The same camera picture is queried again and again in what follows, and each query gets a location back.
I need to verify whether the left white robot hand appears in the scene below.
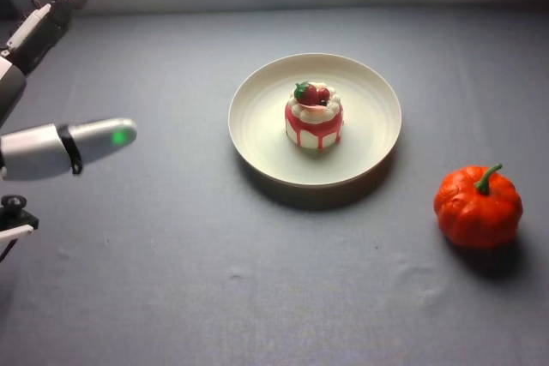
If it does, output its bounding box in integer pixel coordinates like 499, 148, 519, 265
0, 0, 138, 182

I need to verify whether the cream round plate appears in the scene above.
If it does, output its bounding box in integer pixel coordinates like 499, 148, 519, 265
227, 53, 403, 189

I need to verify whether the orange toy pumpkin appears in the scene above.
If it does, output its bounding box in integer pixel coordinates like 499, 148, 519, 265
432, 163, 524, 249

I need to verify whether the toy strawberry cake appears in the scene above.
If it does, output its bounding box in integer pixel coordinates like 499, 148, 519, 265
284, 80, 344, 152

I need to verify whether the grey table cloth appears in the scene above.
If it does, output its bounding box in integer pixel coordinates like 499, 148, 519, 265
0, 8, 549, 366

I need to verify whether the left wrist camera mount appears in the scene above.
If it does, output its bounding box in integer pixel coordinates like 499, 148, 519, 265
0, 194, 39, 264

